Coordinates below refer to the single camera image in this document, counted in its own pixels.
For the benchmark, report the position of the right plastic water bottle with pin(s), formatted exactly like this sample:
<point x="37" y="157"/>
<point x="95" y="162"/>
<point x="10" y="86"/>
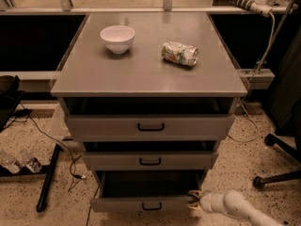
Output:
<point x="31" y="162"/>

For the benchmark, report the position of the black floor stand bar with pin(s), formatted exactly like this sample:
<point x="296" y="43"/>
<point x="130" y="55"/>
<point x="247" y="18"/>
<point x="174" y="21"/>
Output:
<point x="47" y="170"/>

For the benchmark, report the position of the crushed soda can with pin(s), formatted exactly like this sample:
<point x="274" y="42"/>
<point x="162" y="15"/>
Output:
<point x="179" y="53"/>

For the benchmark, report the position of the grey drawer cabinet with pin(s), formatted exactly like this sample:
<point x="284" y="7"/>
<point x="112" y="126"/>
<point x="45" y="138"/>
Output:
<point x="140" y="82"/>

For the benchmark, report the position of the black equipment on left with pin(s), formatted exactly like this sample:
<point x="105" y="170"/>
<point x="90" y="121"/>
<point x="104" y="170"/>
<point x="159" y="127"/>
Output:
<point x="10" y="96"/>

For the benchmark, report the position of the plastic water bottle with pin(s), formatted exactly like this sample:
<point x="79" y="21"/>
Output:
<point x="31" y="162"/>
<point x="10" y="162"/>

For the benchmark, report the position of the left plastic water bottle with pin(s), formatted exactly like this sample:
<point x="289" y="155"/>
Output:
<point x="10" y="162"/>

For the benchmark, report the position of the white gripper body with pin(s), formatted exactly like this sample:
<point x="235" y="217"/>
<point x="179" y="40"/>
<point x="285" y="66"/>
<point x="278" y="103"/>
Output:
<point x="207" y="201"/>

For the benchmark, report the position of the grey top drawer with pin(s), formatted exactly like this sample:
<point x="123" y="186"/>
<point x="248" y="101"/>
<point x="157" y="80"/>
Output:
<point x="88" y="128"/>

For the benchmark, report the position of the grey bottom drawer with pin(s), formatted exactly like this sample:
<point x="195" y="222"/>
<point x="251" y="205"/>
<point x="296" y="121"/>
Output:
<point x="146" y="190"/>

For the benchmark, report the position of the white bowl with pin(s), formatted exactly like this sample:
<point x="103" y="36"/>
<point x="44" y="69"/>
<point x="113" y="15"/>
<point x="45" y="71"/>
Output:
<point x="117" y="38"/>

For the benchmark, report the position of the white power strip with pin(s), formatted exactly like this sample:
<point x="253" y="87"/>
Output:
<point x="257" y="6"/>

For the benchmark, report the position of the grey middle drawer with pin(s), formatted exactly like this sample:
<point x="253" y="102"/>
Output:
<point x="192" y="160"/>

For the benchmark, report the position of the grey drawer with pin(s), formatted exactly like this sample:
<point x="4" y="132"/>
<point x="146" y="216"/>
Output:
<point x="146" y="190"/>
<point x="88" y="128"/>
<point x="192" y="160"/>

